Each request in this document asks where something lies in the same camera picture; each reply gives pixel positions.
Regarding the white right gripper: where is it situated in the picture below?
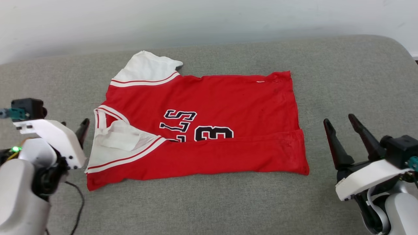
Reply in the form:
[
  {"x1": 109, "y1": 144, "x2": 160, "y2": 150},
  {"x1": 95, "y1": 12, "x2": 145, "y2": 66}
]
[{"x1": 323, "y1": 114, "x2": 413, "y2": 201}]

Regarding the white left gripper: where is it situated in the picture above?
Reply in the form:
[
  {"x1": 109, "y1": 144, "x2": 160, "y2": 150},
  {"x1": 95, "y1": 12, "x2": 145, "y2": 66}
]
[{"x1": 13, "y1": 118, "x2": 90, "y2": 169}]

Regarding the red and white jersey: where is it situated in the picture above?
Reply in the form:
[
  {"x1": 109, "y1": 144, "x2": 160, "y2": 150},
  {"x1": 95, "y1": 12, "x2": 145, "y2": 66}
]
[{"x1": 85, "y1": 50, "x2": 310, "y2": 192}]

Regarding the teal left camera connector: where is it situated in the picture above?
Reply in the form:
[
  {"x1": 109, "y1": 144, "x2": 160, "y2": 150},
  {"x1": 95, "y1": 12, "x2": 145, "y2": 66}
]
[{"x1": 0, "y1": 108, "x2": 27, "y2": 120}]

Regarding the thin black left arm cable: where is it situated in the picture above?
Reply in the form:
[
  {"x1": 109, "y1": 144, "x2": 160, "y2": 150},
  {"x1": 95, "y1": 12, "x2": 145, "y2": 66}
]
[{"x1": 64, "y1": 181, "x2": 85, "y2": 235}]

